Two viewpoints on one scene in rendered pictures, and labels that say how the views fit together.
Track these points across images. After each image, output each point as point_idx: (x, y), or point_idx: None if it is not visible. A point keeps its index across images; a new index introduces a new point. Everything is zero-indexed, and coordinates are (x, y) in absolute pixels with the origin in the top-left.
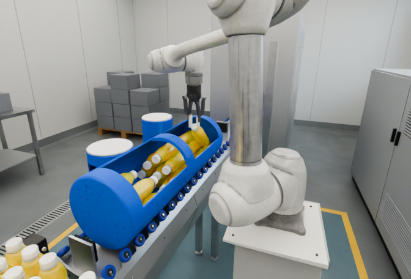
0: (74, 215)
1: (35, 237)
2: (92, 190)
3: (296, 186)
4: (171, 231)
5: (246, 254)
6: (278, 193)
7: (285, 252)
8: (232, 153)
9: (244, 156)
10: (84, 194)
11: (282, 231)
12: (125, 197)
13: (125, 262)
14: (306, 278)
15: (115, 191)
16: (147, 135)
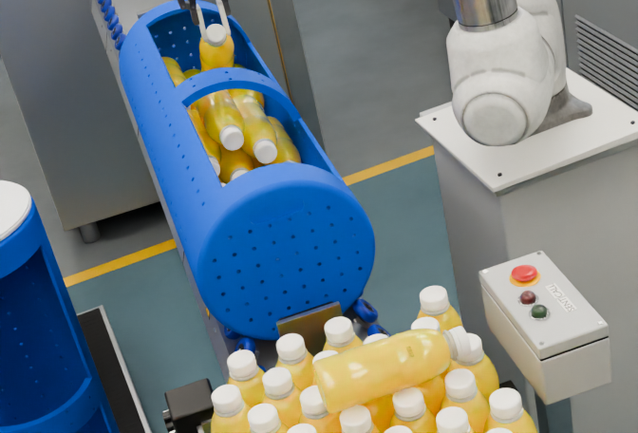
0: (220, 309)
1: (185, 389)
2: (267, 218)
3: (558, 32)
4: None
5: (523, 203)
6: (549, 52)
7: (592, 145)
8: (477, 14)
9: (502, 7)
10: (246, 241)
11: (558, 127)
12: (344, 190)
13: (376, 318)
14: (623, 179)
15: (327, 186)
16: None
